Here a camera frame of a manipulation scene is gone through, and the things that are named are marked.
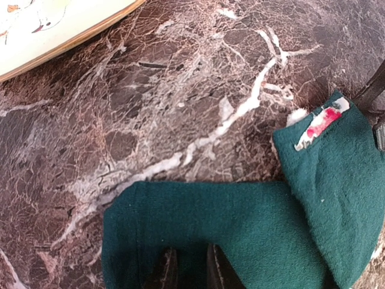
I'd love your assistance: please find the dark green sock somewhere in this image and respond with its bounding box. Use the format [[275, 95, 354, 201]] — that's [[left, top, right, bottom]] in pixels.
[[102, 92, 384, 288]]

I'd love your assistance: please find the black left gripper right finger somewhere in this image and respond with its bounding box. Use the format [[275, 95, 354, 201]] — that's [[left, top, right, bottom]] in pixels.
[[206, 244, 244, 289]]

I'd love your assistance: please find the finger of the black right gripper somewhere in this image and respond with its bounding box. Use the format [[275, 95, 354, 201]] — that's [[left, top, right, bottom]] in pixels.
[[353, 61, 384, 151]]

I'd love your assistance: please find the bird pattern ceramic plate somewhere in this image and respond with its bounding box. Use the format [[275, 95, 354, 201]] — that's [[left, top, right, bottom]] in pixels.
[[1, 0, 143, 81]]

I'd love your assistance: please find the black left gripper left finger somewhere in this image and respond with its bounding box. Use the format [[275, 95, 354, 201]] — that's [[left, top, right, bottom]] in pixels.
[[158, 247, 178, 289]]

